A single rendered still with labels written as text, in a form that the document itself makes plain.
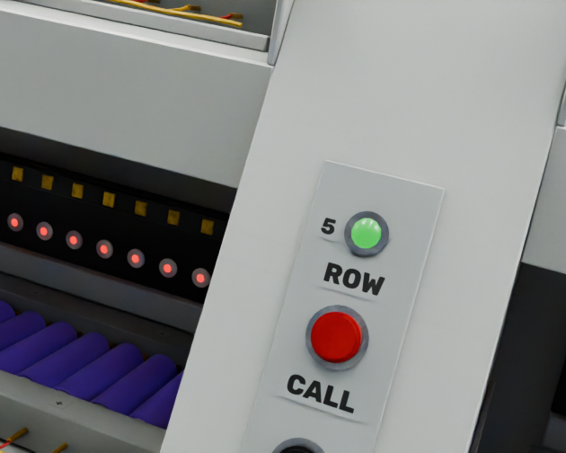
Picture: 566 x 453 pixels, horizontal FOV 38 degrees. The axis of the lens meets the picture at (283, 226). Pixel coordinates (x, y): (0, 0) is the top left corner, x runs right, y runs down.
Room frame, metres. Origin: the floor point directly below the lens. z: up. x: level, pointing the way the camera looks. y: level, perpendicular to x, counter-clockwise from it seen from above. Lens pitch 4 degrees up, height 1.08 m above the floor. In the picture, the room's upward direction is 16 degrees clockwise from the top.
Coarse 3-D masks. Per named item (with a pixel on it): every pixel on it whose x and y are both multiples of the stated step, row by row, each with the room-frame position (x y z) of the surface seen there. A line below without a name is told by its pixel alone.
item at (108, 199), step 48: (0, 192) 0.49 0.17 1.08; (48, 192) 0.47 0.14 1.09; (96, 192) 0.46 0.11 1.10; (144, 192) 0.45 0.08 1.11; (0, 240) 0.49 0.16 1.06; (48, 240) 0.48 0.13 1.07; (96, 240) 0.47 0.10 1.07; (144, 240) 0.46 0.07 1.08; (192, 240) 0.45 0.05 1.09; (192, 288) 0.46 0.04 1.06
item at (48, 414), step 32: (0, 384) 0.37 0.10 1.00; (32, 384) 0.37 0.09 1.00; (0, 416) 0.37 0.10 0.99; (32, 416) 0.36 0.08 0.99; (64, 416) 0.35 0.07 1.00; (96, 416) 0.36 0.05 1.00; (128, 416) 0.36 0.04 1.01; (0, 448) 0.35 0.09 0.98; (32, 448) 0.36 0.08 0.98; (64, 448) 0.35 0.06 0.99; (96, 448) 0.35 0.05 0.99; (128, 448) 0.35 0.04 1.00; (160, 448) 0.34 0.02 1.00
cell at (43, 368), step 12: (84, 336) 0.44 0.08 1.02; (96, 336) 0.44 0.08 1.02; (72, 348) 0.42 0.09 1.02; (84, 348) 0.43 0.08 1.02; (96, 348) 0.43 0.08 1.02; (108, 348) 0.44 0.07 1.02; (48, 360) 0.41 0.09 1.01; (60, 360) 0.41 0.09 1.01; (72, 360) 0.42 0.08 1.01; (84, 360) 0.42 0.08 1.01; (24, 372) 0.39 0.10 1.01; (36, 372) 0.39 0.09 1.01; (48, 372) 0.40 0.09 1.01; (60, 372) 0.40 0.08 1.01; (72, 372) 0.41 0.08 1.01; (48, 384) 0.39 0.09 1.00
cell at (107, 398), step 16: (144, 368) 0.42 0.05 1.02; (160, 368) 0.42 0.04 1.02; (176, 368) 0.43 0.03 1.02; (128, 384) 0.40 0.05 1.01; (144, 384) 0.40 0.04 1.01; (160, 384) 0.42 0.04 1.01; (96, 400) 0.38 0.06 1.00; (112, 400) 0.38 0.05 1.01; (128, 400) 0.39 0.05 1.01; (144, 400) 0.40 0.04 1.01
